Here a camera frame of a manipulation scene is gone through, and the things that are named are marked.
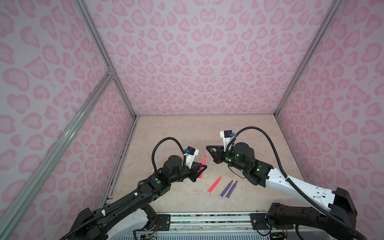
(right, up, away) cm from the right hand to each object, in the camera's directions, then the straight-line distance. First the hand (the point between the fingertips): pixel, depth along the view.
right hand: (207, 147), depth 70 cm
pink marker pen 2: (+4, -24, +14) cm, 29 cm away
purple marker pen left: (+12, -25, +14) cm, 31 cm away
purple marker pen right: (+14, -26, +14) cm, 33 cm away
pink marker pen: (-2, -8, +1) cm, 8 cm away
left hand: (0, -8, +2) cm, 9 cm away
